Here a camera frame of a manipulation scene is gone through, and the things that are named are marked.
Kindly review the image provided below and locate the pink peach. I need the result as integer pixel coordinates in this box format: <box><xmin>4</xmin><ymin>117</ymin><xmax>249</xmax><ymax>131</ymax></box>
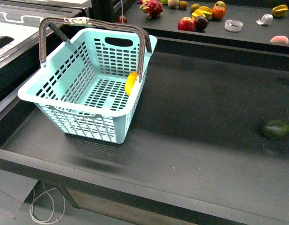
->
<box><xmin>270</xmin><ymin>36</ymin><xmax>289</xmax><ymax>45</ymax></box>

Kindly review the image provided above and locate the pink dragon fruit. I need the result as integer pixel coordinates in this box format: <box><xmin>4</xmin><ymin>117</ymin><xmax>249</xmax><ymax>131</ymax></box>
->
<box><xmin>140</xmin><ymin>0</ymin><xmax>163</xmax><ymax>19</ymax></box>

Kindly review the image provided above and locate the yellow mango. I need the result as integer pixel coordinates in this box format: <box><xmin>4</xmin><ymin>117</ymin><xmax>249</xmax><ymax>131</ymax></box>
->
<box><xmin>125</xmin><ymin>72</ymin><xmax>138</xmax><ymax>96</ymax></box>

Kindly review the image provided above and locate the orange persimmon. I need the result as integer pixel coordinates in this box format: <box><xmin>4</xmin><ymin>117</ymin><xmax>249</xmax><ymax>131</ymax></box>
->
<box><xmin>212</xmin><ymin>6</ymin><xmax>226</xmax><ymax>20</ymax></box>

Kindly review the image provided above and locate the clear tape roll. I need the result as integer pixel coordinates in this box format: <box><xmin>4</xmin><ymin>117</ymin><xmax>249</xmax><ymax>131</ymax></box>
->
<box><xmin>224</xmin><ymin>19</ymin><xmax>243</xmax><ymax>32</ymax></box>

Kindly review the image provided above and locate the light blue plastic basket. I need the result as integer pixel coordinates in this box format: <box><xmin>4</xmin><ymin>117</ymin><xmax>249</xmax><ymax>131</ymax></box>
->
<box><xmin>18</xmin><ymin>17</ymin><xmax>157</xmax><ymax>144</ymax></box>

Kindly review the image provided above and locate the brown kiwi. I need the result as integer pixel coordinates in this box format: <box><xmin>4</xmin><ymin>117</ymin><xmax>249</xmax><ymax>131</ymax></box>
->
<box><xmin>178</xmin><ymin>0</ymin><xmax>188</xmax><ymax>10</ymax></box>

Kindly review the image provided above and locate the peach coloured fruit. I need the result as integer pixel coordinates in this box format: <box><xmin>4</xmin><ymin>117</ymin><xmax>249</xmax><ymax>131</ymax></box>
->
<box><xmin>167</xmin><ymin>0</ymin><xmax>179</xmax><ymax>8</ymax></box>

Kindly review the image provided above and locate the glass top chest freezer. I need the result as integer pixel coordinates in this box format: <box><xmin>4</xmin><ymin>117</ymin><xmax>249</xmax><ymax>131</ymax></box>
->
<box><xmin>0</xmin><ymin>0</ymin><xmax>93</xmax><ymax>69</ymax></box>

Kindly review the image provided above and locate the yellow star fruit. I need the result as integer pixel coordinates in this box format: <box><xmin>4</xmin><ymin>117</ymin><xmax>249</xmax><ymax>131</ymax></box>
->
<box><xmin>192</xmin><ymin>6</ymin><xmax>213</xmax><ymax>19</ymax></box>
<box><xmin>272</xmin><ymin>4</ymin><xmax>289</xmax><ymax>17</ymax></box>

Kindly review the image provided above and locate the dark purple plum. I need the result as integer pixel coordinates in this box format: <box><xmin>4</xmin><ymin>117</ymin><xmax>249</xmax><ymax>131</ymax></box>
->
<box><xmin>194</xmin><ymin>16</ymin><xmax>209</xmax><ymax>31</ymax></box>

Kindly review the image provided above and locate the small dark red fruit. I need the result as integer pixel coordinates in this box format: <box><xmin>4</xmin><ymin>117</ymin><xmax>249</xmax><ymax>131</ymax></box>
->
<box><xmin>117</xmin><ymin>15</ymin><xmax>127</xmax><ymax>23</ymax></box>

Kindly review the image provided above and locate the green avocado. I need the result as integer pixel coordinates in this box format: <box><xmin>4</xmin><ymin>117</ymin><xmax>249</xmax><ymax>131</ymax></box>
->
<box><xmin>261</xmin><ymin>120</ymin><xmax>289</xmax><ymax>139</ymax></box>

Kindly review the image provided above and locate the red apple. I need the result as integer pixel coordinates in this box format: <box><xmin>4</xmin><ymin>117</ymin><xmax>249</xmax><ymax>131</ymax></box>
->
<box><xmin>178</xmin><ymin>17</ymin><xmax>195</xmax><ymax>32</ymax></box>

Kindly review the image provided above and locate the white tape piece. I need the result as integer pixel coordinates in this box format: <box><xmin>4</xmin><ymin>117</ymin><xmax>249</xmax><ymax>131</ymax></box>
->
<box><xmin>256</xmin><ymin>14</ymin><xmax>273</xmax><ymax>25</ymax></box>

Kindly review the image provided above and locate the green apple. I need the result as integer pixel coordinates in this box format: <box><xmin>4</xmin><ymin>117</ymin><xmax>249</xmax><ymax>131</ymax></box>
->
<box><xmin>160</xmin><ymin>0</ymin><xmax>168</xmax><ymax>5</ymax></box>

